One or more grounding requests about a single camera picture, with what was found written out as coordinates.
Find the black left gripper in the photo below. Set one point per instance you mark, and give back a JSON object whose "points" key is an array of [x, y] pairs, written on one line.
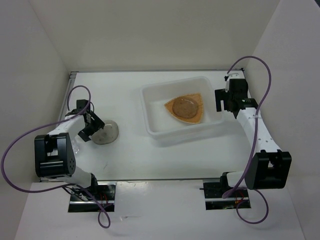
{"points": [[97, 123]]}

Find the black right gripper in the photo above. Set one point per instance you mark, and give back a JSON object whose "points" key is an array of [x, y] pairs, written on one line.
{"points": [[221, 94]]}

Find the clear glass dish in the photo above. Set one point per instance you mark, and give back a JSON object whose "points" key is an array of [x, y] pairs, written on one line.
{"points": [[106, 135], [185, 107]]}

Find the orange woven triangular plate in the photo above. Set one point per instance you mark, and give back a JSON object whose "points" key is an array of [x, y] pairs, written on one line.
{"points": [[194, 120]]}

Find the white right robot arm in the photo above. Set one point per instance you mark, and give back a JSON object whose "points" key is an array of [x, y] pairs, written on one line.
{"points": [[268, 166]]}

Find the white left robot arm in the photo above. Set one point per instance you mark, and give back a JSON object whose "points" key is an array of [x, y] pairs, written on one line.
{"points": [[54, 152]]}

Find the translucent white plastic bin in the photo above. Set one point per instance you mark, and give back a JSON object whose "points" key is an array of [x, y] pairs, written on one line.
{"points": [[165, 129]]}

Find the clear plastic cup front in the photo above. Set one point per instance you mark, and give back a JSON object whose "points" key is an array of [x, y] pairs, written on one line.
{"points": [[75, 146]]}

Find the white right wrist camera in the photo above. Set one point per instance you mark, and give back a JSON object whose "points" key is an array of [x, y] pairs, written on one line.
{"points": [[231, 77]]}

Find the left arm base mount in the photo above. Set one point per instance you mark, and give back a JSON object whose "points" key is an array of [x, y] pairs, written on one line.
{"points": [[81, 202]]}

